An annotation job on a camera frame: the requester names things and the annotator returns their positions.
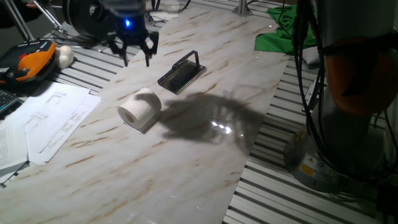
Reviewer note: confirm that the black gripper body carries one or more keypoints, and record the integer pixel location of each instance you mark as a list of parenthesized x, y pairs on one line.
[(130, 28)]

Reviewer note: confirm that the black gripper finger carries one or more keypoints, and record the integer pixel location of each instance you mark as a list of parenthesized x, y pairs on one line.
[(119, 43), (152, 43)]

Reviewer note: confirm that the white toilet paper roll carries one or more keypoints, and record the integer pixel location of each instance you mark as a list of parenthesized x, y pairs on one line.
[(140, 109)]

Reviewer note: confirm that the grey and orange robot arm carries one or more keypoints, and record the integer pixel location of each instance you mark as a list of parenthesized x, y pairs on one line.
[(351, 77)]

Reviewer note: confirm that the chrome toilet paper holder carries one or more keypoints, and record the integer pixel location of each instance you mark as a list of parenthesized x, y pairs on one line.
[(182, 76)]

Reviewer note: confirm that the black filament spool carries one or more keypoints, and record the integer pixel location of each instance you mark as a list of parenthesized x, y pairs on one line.
[(81, 15)]

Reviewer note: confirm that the white rounded plastic object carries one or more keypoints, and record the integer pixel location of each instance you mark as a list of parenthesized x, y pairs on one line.
[(65, 56)]

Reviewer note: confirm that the thin metal tripod leg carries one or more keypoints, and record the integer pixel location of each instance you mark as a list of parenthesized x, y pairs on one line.
[(49, 17)]

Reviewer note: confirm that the white printed paper sheet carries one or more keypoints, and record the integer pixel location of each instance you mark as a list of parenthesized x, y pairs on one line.
[(56, 118), (85, 113)]

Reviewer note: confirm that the orange and black teach pendant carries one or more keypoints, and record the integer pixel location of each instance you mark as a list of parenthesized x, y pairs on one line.
[(34, 60)]

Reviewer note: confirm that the thick aluminium strut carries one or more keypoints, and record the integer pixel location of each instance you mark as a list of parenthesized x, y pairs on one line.
[(18, 21)]

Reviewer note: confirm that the black computer keyboard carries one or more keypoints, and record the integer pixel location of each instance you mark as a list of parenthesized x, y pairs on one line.
[(6, 99)]

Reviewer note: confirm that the green cloth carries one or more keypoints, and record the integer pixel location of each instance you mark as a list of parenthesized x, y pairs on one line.
[(280, 34)]

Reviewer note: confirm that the white text paper sheet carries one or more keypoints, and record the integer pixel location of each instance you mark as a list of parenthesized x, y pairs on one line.
[(12, 146)]

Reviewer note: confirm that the small white pad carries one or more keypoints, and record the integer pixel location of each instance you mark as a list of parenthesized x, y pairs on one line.
[(311, 56)]

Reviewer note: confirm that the aluminium post with foot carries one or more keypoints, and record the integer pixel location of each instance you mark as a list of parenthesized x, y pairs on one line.
[(242, 7)]

